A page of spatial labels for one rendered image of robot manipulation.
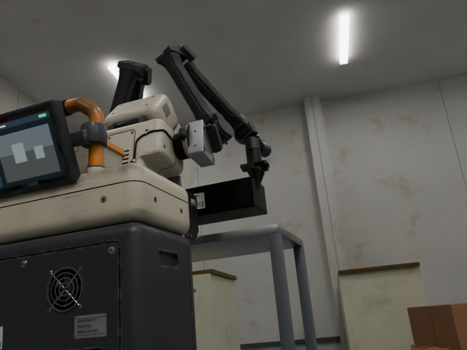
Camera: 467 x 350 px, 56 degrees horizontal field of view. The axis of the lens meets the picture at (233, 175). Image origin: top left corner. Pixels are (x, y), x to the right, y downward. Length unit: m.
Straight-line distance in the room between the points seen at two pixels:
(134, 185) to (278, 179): 7.61
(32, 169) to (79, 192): 0.12
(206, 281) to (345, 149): 5.56
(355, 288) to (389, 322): 0.48
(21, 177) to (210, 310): 2.62
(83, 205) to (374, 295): 4.48
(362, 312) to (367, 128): 4.41
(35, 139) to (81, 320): 0.38
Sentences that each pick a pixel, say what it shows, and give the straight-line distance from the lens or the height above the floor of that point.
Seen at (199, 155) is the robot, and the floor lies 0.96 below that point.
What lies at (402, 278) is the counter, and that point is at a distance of 5.22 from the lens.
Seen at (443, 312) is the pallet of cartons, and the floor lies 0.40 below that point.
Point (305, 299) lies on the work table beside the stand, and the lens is 1.95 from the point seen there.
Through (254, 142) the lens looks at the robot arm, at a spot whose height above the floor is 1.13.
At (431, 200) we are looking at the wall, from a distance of 8.42.
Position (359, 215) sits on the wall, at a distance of 8.22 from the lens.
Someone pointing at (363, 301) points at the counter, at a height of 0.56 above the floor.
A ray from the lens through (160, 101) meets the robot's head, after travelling 1.47.
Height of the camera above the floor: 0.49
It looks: 18 degrees up
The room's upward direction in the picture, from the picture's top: 5 degrees counter-clockwise
